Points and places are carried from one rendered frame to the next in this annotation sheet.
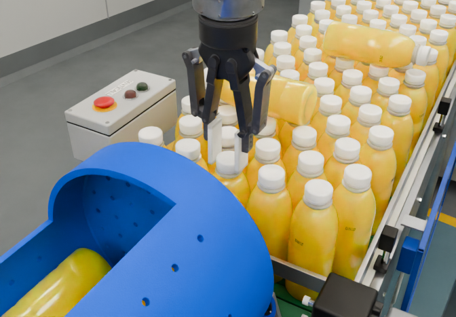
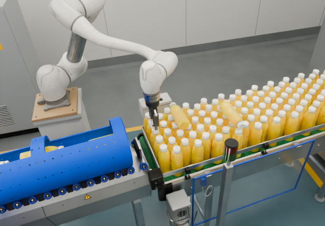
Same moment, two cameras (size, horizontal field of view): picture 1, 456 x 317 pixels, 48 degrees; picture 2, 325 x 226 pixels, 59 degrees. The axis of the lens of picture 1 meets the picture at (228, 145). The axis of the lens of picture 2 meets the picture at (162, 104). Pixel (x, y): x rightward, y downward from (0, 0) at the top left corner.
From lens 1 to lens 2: 1.14 m
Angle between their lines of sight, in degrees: 36
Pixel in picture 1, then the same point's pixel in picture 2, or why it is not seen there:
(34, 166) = (182, 95)
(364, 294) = (159, 175)
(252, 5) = (151, 100)
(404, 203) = (216, 168)
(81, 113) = (140, 101)
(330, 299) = (152, 172)
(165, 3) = (292, 34)
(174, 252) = (106, 142)
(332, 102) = (199, 127)
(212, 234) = (116, 142)
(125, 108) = not seen: hidden behind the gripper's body
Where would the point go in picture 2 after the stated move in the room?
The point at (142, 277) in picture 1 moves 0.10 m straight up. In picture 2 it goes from (98, 143) to (95, 128)
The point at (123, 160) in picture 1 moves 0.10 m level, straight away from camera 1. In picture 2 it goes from (114, 122) to (124, 111)
